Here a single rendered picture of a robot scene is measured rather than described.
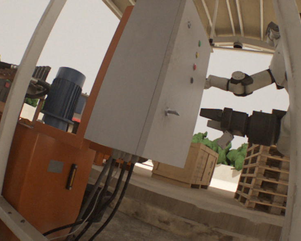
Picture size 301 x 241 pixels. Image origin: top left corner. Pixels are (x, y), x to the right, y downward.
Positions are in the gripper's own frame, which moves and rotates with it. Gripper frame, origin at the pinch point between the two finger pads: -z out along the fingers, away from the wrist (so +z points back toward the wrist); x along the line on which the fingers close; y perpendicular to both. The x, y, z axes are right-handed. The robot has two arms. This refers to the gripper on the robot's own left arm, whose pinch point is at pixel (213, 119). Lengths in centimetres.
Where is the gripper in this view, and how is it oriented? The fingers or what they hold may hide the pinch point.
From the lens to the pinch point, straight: 61.9
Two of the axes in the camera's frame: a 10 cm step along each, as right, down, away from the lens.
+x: -4.5, -3.1, -8.4
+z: 8.5, 1.6, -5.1
